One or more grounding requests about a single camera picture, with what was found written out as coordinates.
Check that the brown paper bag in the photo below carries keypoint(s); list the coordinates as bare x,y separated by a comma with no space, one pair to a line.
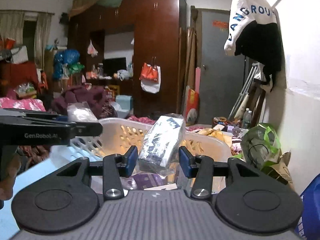
282,170

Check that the maroon clothes pile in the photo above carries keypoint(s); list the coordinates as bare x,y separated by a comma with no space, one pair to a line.
82,96

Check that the pink floral blanket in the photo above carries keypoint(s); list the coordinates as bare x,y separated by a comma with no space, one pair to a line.
22,103

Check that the clear plastic bottle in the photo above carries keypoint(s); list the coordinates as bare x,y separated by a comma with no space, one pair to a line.
246,118

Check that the blue plastic sack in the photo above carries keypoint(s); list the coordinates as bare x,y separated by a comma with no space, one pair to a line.
66,60

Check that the green plastic bag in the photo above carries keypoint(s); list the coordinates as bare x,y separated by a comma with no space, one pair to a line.
76,68

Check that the white plastic bag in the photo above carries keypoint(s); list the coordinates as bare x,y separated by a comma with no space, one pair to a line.
151,87

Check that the red and yellow bag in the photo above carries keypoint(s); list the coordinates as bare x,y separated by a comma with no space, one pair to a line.
192,105

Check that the small pink white bag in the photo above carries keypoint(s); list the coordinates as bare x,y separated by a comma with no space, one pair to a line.
92,49

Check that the metal crutches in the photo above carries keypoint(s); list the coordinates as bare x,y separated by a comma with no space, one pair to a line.
250,80

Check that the black garment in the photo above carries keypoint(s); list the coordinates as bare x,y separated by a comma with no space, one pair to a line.
260,47

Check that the grey door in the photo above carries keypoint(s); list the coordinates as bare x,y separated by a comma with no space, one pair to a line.
217,80

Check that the white hoodie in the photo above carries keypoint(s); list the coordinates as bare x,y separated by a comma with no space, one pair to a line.
250,2

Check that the white plastic basket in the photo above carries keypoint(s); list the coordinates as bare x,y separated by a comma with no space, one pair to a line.
212,145

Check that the brown wooden wardrobe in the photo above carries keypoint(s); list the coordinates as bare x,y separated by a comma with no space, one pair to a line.
160,30

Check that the blue shopping bag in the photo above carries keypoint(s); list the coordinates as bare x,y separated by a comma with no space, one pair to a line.
310,210

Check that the clear bag with white contents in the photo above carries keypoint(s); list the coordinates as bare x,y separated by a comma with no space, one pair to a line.
81,113

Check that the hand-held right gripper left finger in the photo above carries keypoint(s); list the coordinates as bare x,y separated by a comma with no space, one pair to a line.
131,160

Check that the black white box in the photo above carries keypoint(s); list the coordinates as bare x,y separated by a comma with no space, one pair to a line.
160,140

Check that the person's left hand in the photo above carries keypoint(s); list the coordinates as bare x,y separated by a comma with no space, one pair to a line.
8,182

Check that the light blue box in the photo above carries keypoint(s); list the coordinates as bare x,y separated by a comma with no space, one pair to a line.
123,103

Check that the pink paper strip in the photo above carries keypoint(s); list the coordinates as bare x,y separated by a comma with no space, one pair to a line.
197,80

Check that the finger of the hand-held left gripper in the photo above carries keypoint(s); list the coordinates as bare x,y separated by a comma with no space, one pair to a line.
87,130
37,117

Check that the green shopping bag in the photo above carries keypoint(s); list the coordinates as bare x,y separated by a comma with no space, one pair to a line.
260,145

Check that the red door sticker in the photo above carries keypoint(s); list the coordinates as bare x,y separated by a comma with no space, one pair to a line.
220,23

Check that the beige curtains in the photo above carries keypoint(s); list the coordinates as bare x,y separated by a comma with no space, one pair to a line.
42,35

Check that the wooden planks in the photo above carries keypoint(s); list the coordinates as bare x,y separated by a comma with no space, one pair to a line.
190,67

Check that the orange plastic bag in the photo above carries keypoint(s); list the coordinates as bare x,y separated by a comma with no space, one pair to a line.
149,72

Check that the purple box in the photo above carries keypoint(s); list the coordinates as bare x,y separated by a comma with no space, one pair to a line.
150,180

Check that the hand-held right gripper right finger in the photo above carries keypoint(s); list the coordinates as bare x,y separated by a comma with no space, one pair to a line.
185,162

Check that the black monitor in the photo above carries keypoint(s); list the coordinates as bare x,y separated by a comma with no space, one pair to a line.
114,67

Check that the yellow cloth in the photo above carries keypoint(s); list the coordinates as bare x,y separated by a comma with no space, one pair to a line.
212,133

